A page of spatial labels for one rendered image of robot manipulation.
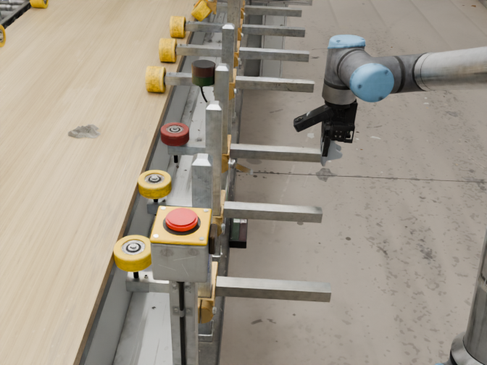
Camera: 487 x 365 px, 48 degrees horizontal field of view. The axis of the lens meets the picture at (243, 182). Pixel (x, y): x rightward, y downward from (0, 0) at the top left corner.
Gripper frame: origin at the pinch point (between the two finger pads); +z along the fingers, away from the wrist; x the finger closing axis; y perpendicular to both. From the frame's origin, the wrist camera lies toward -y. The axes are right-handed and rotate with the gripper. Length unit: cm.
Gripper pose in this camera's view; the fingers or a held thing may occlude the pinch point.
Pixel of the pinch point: (321, 161)
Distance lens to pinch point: 158.4
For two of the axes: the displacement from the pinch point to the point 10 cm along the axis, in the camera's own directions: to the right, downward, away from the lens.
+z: -0.4, 8.2, 5.7
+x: 0.4, -5.6, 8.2
